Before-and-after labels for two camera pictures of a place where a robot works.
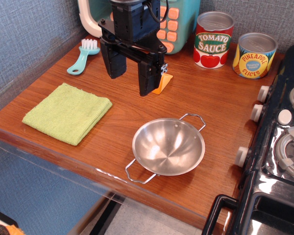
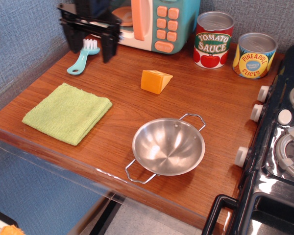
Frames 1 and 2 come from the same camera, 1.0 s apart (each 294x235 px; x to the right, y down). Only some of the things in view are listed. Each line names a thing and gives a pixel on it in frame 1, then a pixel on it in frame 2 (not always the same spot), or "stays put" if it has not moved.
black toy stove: (271, 199) stays put
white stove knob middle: (256, 112) stays put
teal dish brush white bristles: (88, 47) stays put
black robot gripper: (135, 24) -> (98, 13)
